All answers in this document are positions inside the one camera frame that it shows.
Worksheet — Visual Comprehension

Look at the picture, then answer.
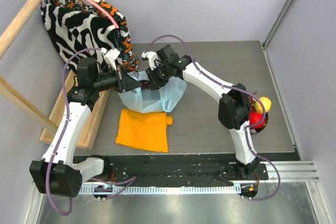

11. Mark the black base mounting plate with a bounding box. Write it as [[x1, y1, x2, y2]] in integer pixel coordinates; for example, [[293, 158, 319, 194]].
[[72, 154, 270, 184]]

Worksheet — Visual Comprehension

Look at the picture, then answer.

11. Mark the round plate with dark rim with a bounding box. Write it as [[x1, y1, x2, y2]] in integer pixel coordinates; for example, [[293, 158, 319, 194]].
[[249, 112, 268, 134]]

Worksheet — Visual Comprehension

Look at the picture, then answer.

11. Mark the fake yellow lemon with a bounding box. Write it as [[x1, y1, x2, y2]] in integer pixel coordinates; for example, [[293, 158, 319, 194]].
[[254, 97, 272, 114]]

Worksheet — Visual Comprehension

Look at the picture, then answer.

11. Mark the fake red apple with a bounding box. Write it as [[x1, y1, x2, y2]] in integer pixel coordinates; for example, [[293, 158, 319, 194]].
[[249, 111, 266, 129]]

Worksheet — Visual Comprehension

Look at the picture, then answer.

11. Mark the light blue printed plastic bag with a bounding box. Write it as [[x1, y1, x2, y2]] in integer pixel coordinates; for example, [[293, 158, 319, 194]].
[[119, 77, 187, 113]]

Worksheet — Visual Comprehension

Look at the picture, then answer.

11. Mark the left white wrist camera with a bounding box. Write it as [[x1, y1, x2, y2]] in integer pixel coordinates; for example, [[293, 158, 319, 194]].
[[100, 48, 120, 70]]

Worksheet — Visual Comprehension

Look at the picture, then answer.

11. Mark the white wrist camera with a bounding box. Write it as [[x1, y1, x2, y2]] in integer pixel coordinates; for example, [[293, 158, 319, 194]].
[[100, 48, 120, 70], [141, 51, 159, 70]]

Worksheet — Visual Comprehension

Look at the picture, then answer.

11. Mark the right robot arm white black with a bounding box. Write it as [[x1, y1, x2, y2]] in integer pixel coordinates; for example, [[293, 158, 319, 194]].
[[141, 45, 259, 179]]

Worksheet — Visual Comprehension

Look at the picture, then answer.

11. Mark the wooden rack frame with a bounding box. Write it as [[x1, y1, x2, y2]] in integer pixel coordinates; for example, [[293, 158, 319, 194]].
[[0, 0, 110, 150]]

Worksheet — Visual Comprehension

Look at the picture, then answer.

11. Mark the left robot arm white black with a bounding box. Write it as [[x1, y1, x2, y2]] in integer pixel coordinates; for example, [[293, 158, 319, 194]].
[[29, 58, 141, 198]]

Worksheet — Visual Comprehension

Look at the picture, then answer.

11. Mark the orange folded cloth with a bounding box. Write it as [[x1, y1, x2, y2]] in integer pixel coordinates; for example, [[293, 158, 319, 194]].
[[116, 109, 173, 153]]

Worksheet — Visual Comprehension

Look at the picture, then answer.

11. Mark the fake dark purple grape bunch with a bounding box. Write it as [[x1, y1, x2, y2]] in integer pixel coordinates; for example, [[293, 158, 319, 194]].
[[140, 80, 151, 90]]

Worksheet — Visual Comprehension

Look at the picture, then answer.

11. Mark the aluminium rail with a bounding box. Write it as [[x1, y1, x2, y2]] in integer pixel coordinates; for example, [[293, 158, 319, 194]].
[[33, 161, 321, 196]]

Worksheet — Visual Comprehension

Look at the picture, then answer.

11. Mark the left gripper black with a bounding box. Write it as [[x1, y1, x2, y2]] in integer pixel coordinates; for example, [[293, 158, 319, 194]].
[[92, 65, 141, 93]]

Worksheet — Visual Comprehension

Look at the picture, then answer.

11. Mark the zebra pattern fabric bag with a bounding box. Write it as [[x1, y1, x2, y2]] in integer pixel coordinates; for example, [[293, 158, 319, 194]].
[[40, 0, 140, 72]]

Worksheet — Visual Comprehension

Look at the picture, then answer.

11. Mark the fake lychee bunch red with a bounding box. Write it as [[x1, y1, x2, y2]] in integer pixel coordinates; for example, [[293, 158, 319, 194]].
[[249, 97, 256, 110]]

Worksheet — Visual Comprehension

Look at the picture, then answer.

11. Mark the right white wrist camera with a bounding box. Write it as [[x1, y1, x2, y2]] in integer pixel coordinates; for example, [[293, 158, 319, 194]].
[[141, 51, 159, 70]]

